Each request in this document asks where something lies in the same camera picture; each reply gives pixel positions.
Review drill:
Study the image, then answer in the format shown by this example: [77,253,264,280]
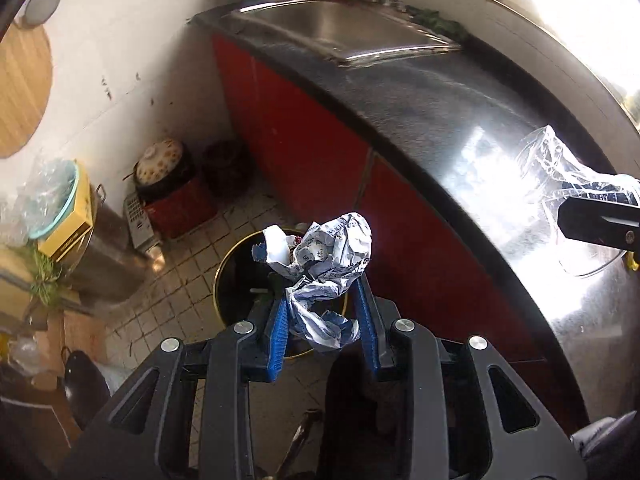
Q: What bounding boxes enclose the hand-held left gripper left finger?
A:
[57,280,291,480]

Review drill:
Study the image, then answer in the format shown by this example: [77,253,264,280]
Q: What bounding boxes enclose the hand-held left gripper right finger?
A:
[350,270,588,480]

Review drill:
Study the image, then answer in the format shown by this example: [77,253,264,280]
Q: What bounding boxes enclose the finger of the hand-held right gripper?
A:
[557,196,640,255]
[560,174,640,207]

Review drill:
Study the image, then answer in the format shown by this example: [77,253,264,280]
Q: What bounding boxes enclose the black trash bin yellow rim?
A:
[212,227,351,361]

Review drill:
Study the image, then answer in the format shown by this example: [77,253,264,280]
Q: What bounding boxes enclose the crushed clear plastic cup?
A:
[515,125,640,278]

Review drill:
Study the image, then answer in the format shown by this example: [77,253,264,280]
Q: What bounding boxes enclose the white blue wrapper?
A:
[250,212,375,353]

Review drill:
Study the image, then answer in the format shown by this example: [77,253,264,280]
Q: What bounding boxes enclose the red box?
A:
[142,180,218,241]

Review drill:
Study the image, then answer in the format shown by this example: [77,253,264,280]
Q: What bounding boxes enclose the dark ceramic jar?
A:
[202,140,253,196]

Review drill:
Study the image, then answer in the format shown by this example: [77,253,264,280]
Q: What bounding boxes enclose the large steel pot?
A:
[55,185,166,303]

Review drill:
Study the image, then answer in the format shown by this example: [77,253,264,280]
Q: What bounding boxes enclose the red kitchen cabinet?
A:
[210,32,591,431]

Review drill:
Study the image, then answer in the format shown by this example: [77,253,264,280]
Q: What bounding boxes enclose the black wok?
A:
[60,347,111,431]

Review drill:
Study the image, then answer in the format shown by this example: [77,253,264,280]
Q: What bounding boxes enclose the black pot with floral lid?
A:
[132,137,198,201]

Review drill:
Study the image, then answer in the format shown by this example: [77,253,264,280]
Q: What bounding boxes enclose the yellow cardboard box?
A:
[37,160,96,263]

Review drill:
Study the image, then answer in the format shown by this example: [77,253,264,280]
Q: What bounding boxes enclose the green scouring pad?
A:
[405,4,471,43]

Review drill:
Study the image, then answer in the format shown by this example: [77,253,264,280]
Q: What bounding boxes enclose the green leafy vegetables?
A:
[27,250,68,308]

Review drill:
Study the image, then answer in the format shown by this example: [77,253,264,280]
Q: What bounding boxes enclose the teal plastic basin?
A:
[27,160,81,241]

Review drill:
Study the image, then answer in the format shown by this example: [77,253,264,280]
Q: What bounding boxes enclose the clear plastic bag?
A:
[0,157,76,246]

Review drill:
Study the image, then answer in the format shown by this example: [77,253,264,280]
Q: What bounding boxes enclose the steel sink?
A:
[220,0,463,66]

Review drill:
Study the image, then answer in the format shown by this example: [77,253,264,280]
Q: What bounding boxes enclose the round wooden board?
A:
[0,25,53,160]

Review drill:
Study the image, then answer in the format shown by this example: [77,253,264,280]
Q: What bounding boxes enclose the white round plate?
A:
[15,0,63,28]

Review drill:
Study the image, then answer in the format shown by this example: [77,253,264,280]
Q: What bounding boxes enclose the white window frame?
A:
[484,0,640,128]

